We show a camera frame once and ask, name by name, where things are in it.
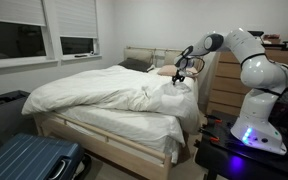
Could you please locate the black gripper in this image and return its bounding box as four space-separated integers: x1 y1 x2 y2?
171 67 187 85

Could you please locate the white patterned duvet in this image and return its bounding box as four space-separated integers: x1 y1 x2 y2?
21 64 202 134

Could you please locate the white bed sheet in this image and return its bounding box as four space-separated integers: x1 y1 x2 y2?
55 105 187 164

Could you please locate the pink pillow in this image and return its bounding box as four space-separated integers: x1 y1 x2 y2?
157 64 199 78

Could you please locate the dark grey pillow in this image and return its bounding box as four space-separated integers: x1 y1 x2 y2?
118 58 155 73

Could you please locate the wooden dresser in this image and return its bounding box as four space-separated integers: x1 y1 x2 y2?
206 44 275 117

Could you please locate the orange black clamp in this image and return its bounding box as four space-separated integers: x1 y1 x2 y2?
204 114 223 125
198 127 220 143

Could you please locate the small brown box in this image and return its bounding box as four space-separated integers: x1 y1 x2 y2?
263 33 282 45

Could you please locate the narrow window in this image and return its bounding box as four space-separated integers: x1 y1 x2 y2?
54 0 102 62

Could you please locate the black robot table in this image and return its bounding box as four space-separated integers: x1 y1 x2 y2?
194 111 288 180

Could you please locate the narrow white roller blind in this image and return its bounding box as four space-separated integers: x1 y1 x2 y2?
55 0 99 39

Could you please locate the wide window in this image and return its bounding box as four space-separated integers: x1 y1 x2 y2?
0 0 58 70

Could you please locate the blue hard suitcase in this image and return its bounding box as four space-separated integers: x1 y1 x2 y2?
0 133 92 180

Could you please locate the dark ottoman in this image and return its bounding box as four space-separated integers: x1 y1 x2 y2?
0 89 38 148

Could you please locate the wide white roller blind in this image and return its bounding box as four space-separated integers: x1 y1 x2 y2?
0 0 48 27

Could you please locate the light wooden bed frame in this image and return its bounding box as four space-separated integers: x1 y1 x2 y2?
32 45 207 180

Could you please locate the black camera on stand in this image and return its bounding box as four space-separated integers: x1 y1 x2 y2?
247 30 265 38

